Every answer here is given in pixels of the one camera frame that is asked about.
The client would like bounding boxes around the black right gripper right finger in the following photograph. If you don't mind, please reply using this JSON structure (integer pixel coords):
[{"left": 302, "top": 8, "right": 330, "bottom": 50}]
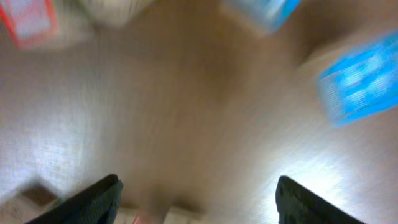
[{"left": 275, "top": 175, "right": 364, "bottom": 224}]

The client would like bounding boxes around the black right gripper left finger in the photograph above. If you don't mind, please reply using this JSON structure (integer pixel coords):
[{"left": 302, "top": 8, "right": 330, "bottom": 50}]
[{"left": 28, "top": 174, "right": 123, "bottom": 224}]

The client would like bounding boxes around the red bordered wooden block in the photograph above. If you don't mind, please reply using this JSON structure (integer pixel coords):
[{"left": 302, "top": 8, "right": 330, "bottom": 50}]
[{"left": 1, "top": 198, "right": 36, "bottom": 224}]

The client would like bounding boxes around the blue H wooden block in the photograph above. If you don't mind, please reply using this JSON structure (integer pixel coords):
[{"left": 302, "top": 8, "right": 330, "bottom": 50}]
[{"left": 318, "top": 30, "right": 397, "bottom": 126}]

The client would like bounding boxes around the red I wooden block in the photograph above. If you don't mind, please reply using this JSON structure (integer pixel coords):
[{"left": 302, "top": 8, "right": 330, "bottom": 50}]
[{"left": 132, "top": 210, "right": 165, "bottom": 224}]

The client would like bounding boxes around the yellow bordered wooden block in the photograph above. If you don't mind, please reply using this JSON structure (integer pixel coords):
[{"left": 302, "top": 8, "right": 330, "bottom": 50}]
[{"left": 164, "top": 207, "right": 202, "bottom": 224}]

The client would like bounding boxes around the green bordered wooden block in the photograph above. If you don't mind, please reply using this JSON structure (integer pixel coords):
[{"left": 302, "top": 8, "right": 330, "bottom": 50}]
[{"left": 80, "top": 0, "right": 155, "bottom": 27}]

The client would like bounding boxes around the blue L wooden block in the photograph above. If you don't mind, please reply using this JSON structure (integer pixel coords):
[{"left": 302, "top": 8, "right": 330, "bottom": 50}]
[{"left": 220, "top": 0, "right": 302, "bottom": 36}]

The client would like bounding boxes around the red 9 wooden block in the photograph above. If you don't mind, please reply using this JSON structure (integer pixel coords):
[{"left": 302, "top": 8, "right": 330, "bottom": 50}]
[{"left": 1, "top": 0, "right": 58, "bottom": 48}]

